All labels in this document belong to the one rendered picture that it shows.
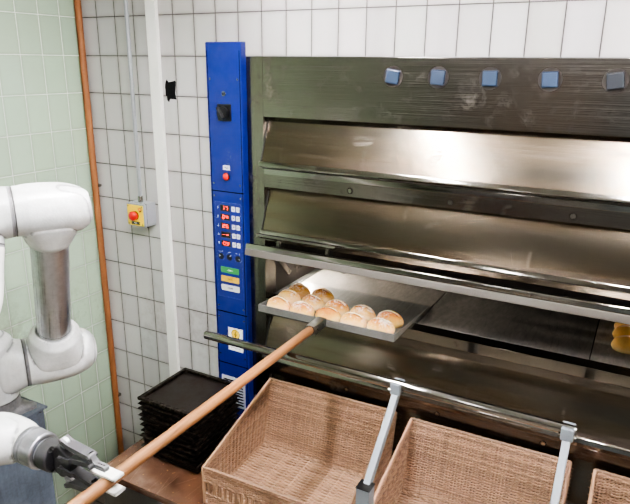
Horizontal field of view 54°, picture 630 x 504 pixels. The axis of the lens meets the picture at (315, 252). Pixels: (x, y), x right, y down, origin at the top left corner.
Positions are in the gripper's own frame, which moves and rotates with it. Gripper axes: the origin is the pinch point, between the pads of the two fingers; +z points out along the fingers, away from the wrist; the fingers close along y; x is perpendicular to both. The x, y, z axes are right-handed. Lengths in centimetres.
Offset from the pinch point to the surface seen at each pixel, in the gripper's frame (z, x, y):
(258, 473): -17, -85, 61
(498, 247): 57, -113, -33
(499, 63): 51, -113, -89
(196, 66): -62, -113, -86
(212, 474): -22, -62, 48
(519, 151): 59, -114, -64
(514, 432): 68, -113, 31
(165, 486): -44, -63, 62
